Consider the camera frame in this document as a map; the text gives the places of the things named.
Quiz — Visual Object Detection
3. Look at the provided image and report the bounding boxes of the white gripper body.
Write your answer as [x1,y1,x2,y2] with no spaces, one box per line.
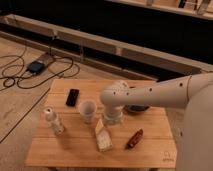
[102,112,123,125]

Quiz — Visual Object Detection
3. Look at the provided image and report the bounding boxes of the white rectangular eraser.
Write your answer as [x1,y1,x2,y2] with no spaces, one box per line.
[95,119,113,152]

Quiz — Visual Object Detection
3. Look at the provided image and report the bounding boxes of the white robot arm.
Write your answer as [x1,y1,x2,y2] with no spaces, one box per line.
[100,73,213,171]

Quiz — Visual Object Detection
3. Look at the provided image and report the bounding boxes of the dark blue bowl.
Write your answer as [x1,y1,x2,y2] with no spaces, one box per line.
[124,105,149,114]

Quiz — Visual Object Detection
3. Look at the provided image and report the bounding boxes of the red brown snack bar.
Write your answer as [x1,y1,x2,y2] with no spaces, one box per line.
[125,129,143,149]

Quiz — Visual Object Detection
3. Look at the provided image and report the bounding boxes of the black smartphone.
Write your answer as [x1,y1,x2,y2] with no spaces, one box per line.
[66,89,79,107]

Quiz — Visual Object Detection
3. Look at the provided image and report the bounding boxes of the wooden table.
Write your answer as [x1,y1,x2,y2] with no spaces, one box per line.
[25,79,177,168]

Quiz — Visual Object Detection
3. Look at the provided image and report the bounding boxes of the clear plastic bottle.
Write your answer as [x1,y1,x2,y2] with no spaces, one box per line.
[44,107,64,135]

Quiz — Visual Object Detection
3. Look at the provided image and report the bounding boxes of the blue power adapter box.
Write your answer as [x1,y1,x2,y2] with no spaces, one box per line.
[27,61,45,74]

